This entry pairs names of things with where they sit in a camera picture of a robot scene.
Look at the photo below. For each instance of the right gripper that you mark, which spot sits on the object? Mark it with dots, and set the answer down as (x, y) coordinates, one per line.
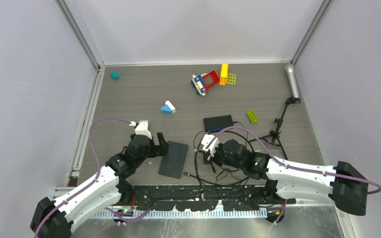
(218, 148)

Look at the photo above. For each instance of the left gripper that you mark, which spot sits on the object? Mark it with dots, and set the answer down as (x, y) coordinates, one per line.
(158, 150)

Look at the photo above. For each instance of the black network switch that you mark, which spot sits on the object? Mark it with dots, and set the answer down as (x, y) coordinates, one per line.
(214, 124)

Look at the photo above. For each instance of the green toy brick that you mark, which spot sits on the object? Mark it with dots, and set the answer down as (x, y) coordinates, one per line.
(252, 117)

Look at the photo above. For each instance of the black mini tripod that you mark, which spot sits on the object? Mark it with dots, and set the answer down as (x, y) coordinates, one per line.
(273, 138)

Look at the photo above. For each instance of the blue white toy brick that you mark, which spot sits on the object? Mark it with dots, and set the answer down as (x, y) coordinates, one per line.
(168, 108)

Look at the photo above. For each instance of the silver microphone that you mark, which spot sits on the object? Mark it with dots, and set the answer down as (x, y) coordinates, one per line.
(292, 80)

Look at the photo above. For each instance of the black power adapter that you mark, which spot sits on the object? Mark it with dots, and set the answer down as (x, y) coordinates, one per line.
(206, 159)

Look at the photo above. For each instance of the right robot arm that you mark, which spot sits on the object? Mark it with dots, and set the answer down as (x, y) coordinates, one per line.
(343, 184)

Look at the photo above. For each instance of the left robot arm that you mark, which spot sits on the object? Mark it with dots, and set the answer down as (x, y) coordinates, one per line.
(60, 217)

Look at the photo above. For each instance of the lime green grid plate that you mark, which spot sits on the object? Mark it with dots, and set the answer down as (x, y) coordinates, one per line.
(231, 79)

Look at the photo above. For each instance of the teal block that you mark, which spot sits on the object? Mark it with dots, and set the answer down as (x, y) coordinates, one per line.
(114, 75)

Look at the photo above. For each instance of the red blue toy vehicle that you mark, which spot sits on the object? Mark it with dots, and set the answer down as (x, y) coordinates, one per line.
(203, 82)

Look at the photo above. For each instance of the yellow toy brick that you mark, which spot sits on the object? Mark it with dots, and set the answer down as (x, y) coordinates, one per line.
(223, 74)

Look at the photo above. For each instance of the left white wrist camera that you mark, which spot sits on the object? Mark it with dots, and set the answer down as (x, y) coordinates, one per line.
(143, 128)

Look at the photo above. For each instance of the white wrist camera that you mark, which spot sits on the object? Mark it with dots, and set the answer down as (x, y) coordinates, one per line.
(143, 128)
(209, 144)

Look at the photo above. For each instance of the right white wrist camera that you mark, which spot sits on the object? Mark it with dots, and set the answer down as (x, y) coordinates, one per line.
(209, 144)

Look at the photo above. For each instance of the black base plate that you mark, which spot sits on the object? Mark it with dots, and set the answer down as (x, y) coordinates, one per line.
(183, 197)

